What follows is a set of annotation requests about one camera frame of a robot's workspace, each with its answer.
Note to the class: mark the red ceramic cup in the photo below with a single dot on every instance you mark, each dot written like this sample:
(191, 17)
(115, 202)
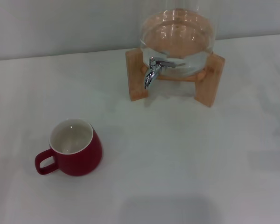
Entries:
(81, 161)

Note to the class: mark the chrome faucet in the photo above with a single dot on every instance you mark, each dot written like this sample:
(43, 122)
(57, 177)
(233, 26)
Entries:
(150, 74)

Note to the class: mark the wooden dispenser stand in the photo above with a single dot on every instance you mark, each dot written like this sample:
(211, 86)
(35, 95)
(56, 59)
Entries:
(136, 77)

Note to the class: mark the glass water dispenser jar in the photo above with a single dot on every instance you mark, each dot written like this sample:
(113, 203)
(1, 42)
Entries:
(177, 35)

